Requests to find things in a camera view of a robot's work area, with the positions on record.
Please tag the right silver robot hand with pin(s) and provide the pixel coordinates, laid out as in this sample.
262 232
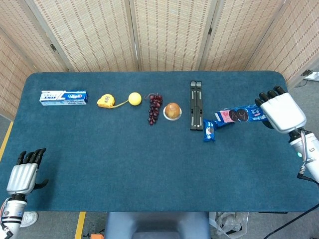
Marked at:
284 112

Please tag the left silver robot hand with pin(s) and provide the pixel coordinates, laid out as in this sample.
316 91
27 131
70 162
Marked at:
22 178

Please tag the blue cookie box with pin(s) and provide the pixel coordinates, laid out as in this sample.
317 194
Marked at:
239 115

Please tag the small blue snack pack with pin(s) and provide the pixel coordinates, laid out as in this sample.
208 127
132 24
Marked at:
209 130

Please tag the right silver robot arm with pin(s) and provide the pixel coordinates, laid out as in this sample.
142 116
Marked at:
310 152

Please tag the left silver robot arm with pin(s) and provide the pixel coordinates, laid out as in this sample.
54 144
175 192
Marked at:
12 214

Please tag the white blue toothpaste box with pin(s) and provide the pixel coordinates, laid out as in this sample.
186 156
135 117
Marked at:
62 97

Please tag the white round disc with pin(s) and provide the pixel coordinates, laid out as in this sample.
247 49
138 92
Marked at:
30 219

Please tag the white power strip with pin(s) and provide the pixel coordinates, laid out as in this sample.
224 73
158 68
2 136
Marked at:
312 75

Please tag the black folding laptop stand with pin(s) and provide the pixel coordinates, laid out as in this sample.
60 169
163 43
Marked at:
196 109

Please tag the small orange device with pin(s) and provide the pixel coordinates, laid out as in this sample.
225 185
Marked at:
96 236

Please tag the blue table cloth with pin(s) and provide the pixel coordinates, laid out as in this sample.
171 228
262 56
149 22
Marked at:
124 161

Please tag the metal screen hinge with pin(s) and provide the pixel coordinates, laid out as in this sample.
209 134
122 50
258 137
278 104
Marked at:
210 31
53 47

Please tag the orange fruit jelly cup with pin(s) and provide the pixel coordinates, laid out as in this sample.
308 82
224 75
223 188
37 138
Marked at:
172 111

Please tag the yellow tape measure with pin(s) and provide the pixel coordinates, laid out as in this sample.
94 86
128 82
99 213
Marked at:
106 101

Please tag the clear plastic bag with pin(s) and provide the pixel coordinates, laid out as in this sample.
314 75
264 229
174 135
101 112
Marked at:
230 224

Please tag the dark red grape bunch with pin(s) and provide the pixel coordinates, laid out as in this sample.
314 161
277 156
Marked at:
154 107

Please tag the yellow ball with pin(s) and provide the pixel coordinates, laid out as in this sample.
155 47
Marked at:
135 98

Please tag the woven folding screen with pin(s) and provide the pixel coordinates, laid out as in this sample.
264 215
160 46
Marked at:
169 35

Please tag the grey blue robot torso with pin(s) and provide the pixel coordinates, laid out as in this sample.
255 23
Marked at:
157 225

